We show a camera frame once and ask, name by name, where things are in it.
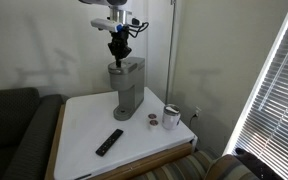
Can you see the dark grey sofa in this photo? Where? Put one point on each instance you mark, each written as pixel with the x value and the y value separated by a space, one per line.
pixel 14 133

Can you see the white steel tumbler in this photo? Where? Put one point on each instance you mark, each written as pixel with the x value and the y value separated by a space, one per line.
pixel 170 118

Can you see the white window blinds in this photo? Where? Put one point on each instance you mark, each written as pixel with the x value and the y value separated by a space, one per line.
pixel 277 100

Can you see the small brown coffee pod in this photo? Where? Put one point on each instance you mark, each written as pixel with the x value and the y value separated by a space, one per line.
pixel 152 116

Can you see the grey coffee maker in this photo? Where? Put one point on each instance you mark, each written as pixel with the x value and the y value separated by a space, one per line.
pixel 129 90

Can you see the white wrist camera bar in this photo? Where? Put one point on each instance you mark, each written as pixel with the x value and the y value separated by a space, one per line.
pixel 103 24

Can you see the coffee pod red lid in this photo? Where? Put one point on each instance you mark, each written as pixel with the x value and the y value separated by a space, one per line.
pixel 154 123

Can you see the black remote control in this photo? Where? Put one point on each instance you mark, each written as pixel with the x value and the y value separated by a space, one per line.
pixel 109 142

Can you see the white wall outlet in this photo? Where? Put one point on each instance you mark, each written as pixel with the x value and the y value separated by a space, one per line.
pixel 197 111

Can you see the silver lamp pole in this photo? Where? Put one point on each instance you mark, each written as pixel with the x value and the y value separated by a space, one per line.
pixel 170 50

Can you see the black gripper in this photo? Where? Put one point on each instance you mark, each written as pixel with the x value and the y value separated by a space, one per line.
pixel 120 37

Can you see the striped sofa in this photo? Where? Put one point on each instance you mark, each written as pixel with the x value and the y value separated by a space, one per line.
pixel 184 168

